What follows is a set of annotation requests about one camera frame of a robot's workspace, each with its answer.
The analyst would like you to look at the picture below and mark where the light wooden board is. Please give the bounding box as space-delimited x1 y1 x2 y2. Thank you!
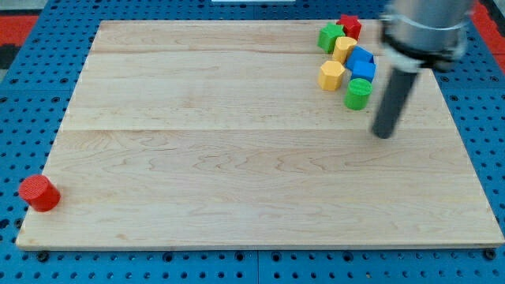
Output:
17 20 504 251

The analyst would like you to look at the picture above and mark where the green cylinder block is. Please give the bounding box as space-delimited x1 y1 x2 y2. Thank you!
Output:
344 78 372 110

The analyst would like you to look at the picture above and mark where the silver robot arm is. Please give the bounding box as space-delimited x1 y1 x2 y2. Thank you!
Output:
380 0 474 73

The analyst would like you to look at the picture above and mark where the yellow hexagon block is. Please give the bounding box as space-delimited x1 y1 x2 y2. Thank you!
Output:
317 61 346 91

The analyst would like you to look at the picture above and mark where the red cylinder block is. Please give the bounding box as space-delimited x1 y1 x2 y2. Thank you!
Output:
18 174 61 212

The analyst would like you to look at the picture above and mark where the yellow rounded block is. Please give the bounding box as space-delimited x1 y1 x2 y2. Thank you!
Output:
332 36 357 64

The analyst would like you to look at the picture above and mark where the blue cube block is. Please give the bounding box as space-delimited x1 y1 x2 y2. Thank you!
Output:
350 61 376 83

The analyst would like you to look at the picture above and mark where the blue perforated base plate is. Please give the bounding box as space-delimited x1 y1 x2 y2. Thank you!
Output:
1 0 504 283

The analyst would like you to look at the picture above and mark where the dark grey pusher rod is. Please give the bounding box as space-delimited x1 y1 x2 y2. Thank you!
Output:
372 67 418 139

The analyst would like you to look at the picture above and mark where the green star block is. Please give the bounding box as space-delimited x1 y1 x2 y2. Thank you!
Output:
317 22 346 54

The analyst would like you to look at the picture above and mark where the red star block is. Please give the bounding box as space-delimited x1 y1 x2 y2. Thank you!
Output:
336 14 362 40

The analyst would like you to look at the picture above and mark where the blue angled block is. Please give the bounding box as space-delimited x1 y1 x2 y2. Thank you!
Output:
345 47 374 71

